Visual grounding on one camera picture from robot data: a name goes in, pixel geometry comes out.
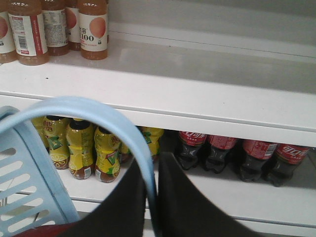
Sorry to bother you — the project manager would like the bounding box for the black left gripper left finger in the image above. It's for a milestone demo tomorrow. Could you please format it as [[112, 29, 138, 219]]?
[[59, 160, 146, 237]]

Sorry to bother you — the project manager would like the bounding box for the red coca-cola aluminium bottle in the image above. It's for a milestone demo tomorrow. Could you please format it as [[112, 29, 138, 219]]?
[[14, 223, 75, 237]]

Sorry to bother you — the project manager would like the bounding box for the light blue plastic basket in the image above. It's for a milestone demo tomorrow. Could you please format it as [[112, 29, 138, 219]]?
[[0, 97, 161, 237]]

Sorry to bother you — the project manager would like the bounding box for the orange C100 juice bottle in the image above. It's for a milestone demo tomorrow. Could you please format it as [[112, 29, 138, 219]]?
[[78, 0, 108, 60], [0, 0, 17, 64]]

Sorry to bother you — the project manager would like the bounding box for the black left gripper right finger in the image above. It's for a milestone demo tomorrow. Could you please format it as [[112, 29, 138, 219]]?
[[158, 153, 259, 237]]

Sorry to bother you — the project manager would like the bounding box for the coke bottle red label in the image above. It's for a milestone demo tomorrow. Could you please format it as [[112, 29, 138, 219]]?
[[174, 131, 207, 170], [202, 135, 238, 174], [263, 143, 310, 187], [239, 140, 278, 182]]

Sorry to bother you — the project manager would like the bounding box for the white metal shelving unit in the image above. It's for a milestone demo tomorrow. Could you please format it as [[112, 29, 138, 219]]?
[[0, 0, 316, 237]]

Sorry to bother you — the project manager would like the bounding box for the yellow lemon tea bottle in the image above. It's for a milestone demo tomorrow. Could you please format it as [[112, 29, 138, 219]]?
[[94, 126, 121, 183], [66, 118, 94, 180], [42, 115, 70, 170], [141, 126, 164, 162]]

